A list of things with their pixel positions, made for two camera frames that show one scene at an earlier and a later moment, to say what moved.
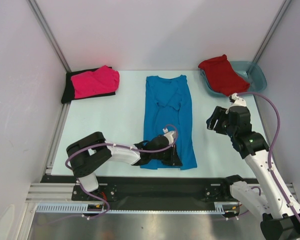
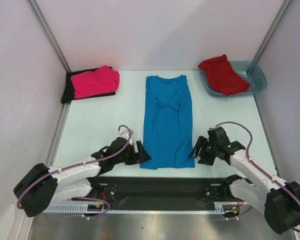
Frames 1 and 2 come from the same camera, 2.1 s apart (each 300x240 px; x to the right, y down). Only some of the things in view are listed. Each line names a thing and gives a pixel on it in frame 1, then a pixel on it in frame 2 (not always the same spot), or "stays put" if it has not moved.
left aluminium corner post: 33,5 stays put
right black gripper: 219,113 -> 200,143
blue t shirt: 167,102 stays put
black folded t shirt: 68,93 stays put
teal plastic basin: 250,72 stays put
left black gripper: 173,158 -> 143,156
